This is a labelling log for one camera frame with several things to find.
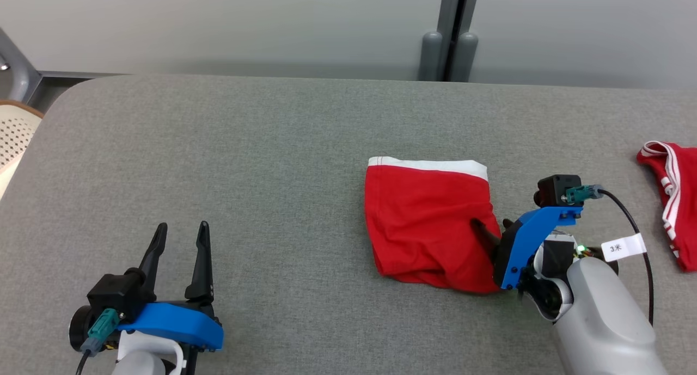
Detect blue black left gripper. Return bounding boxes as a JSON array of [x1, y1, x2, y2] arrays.
[[116, 221, 224, 352]]

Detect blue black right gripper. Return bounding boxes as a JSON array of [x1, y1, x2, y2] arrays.
[[470, 205, 584, 290]]

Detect red shorts with white waistband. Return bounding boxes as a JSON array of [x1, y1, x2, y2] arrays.
[[364, 156, 505, 294]]

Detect red jersey with white stripes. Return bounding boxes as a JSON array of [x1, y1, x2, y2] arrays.
[[637, 141, 697, 273]]

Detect grey fabric sofa surface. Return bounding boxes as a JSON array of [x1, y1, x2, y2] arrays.
[[0, 74, 697, 375]]

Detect beige perforated laundry basket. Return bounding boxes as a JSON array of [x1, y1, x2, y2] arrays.
[[0, 99, 44, 199]]

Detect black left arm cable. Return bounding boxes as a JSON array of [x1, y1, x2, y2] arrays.
[[75, 308, 121, 375]]

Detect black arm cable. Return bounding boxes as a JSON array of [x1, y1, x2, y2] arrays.
[[566, 184, 655, 328], [75, 308, 121, 375]]

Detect white cable tag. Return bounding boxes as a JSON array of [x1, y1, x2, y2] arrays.
[[601, 233, 648, 261]]

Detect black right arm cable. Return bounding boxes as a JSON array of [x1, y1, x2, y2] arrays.
[[566, 184, 655, 328]]

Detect grey cylinder post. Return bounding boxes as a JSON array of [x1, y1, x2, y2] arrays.
[[418, 32, 443, 82], [450, 32, 479, 83]]

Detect grey wall partition frame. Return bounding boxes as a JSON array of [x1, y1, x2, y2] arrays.
[[436, 0, 481, 82]]

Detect grey metal frame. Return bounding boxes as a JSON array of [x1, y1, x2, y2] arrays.
[[0, 28, 42, 102]]

